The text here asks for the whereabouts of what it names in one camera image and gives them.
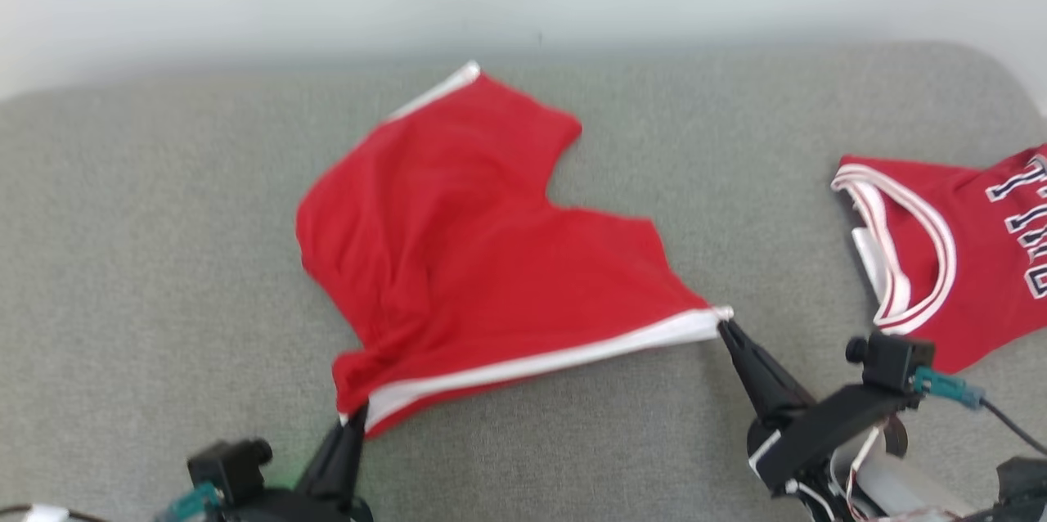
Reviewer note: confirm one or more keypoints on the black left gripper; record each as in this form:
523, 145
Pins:
303, 508

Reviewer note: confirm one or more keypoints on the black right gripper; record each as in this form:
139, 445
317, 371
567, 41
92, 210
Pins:
818, 432

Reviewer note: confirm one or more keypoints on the red shorts white trim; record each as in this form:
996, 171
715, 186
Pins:
474, 260

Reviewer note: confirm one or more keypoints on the red white short-sleeve shirt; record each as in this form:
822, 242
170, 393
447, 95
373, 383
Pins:
981, 260

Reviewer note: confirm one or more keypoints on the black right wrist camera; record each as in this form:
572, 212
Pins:
891, 360

